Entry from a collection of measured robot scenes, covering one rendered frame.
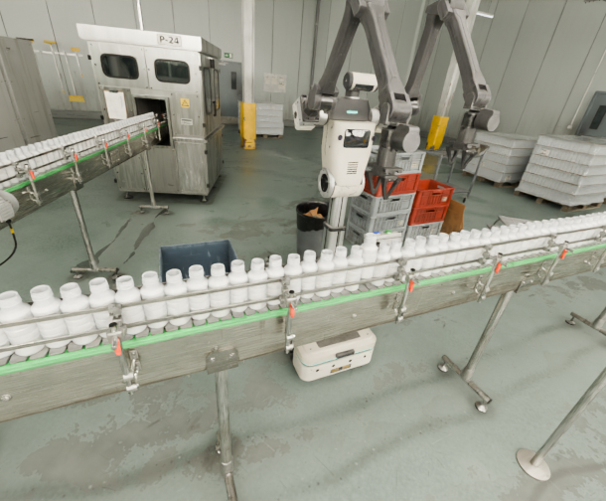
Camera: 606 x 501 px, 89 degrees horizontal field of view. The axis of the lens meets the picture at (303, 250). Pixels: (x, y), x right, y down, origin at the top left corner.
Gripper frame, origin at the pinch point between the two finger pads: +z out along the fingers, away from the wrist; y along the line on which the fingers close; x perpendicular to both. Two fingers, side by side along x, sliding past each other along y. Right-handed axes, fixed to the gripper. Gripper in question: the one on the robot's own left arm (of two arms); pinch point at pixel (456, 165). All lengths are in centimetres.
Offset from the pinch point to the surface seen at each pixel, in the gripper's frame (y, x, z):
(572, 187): 203, -542, 100
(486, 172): 377, -550, 120
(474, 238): -15.9, -4.0, 26.1
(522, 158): 336, -589, 81
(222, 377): -17, 101, 66
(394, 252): -16.2, 36.8, 26.9
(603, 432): -67, -106, 141
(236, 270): -16, 94, 24
